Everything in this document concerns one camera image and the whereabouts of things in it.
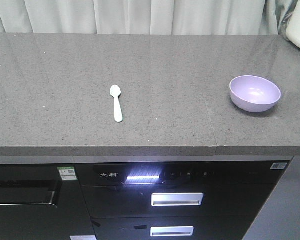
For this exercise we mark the small QR code sticker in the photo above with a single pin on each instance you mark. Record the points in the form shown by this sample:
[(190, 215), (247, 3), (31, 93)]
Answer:
[(279, 166)]

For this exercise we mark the silver upper drawer handle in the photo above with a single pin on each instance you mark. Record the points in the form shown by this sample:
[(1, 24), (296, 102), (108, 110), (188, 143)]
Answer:
[(177, 199)]

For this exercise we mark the black built-in dishwasher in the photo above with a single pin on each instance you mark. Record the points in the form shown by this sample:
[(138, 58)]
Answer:
[(35, 204)]

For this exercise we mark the light grey curtain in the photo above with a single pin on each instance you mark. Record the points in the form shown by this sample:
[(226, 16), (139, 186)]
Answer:
[(146, 17)]

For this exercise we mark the mint green plastic spoon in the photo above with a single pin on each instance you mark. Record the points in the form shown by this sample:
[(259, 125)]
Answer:
[(115, 92)]

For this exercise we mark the white sticker on dishwasher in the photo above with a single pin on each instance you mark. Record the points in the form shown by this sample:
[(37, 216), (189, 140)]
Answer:
[(83, 237)]

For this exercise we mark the silver lower drawer handle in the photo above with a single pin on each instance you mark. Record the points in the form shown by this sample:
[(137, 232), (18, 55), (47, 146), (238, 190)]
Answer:
[(171, 231)]

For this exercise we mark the silver drawer handle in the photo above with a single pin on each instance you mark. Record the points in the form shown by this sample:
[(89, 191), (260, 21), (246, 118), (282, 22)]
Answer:
[(171, 231), (177, 199)]

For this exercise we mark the black disinfection drawer cabinet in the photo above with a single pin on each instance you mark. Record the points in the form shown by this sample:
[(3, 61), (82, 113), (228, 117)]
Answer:
[(208, 200)]

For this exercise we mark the purple plastic bowl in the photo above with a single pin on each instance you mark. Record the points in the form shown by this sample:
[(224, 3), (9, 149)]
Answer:
[(254, 94)]

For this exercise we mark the green white energy label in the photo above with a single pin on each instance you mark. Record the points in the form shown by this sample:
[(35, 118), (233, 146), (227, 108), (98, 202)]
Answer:
[(67, 173)]

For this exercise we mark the grey cabinet door front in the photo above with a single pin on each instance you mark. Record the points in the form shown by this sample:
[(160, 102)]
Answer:
[(279, 218)]

